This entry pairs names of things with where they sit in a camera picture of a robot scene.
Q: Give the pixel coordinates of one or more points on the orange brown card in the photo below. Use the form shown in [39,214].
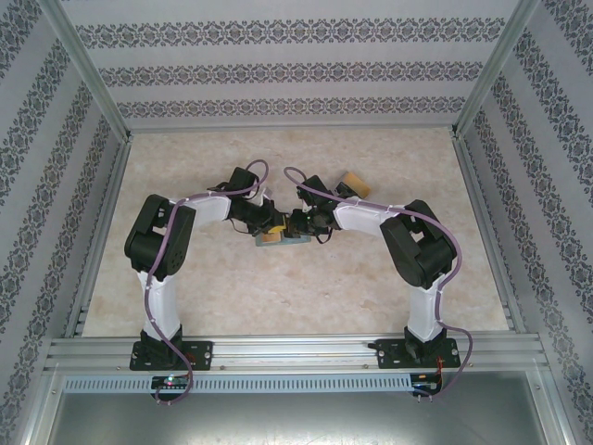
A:
[270,238]

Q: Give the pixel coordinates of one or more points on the grey blue card holder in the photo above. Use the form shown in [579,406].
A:
[301,241]

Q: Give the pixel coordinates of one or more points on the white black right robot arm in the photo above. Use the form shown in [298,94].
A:
[361,218]

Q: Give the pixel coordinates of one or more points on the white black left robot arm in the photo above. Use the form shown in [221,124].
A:
[208,211]

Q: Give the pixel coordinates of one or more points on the small circuit board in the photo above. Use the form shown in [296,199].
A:
[171,382]
[424,384]

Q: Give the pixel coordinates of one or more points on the grey metal sheet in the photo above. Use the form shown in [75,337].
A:
[296,422]

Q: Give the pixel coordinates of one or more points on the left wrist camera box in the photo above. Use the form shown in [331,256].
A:
[267,197]

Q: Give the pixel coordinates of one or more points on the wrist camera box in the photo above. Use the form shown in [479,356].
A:
[303,198]
[267,197]

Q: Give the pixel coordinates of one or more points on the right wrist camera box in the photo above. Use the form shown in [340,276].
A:
[303,198]

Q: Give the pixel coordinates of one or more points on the aluminium mounting rail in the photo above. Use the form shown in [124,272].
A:
[287,352]

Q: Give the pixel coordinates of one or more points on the aluminium side rail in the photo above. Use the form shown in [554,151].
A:
[475,194]
[113,194]

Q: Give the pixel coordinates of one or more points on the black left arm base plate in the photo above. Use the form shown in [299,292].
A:
[204,354]

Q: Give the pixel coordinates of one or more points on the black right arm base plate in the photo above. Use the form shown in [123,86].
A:
[389,354]

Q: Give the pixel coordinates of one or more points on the aluminium frame upright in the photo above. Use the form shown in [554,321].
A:
[83,65]
[498,65]

